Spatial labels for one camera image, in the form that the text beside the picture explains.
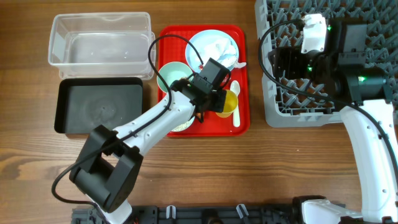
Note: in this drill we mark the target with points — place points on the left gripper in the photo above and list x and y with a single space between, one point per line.
219 104

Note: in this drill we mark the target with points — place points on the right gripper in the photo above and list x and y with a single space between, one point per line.
292 55

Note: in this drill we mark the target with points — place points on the light blue bowl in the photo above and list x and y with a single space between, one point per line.
184 126

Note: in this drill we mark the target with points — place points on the yellow cup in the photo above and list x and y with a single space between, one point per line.
231 103

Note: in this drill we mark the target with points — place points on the green bowl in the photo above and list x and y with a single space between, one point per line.
173 71

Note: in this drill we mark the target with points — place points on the white napkin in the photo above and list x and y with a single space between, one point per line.
223 51

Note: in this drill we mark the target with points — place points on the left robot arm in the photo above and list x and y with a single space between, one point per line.
109 162

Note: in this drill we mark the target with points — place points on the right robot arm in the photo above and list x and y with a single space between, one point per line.
333 54

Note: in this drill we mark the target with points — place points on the grey dishwasher rack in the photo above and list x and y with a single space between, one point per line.
284 109

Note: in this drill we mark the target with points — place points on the black waste tray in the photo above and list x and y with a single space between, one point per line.
85 103

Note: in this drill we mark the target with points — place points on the white plastic spoon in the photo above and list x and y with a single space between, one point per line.
235 88

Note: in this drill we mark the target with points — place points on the red serving tray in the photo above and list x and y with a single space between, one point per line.
172 49

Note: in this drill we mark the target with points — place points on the light blue plate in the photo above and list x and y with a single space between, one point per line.
199 40

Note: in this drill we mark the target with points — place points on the clear plastic bin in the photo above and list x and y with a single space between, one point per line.
102 44

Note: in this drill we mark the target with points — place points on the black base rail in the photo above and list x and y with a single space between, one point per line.
276 213

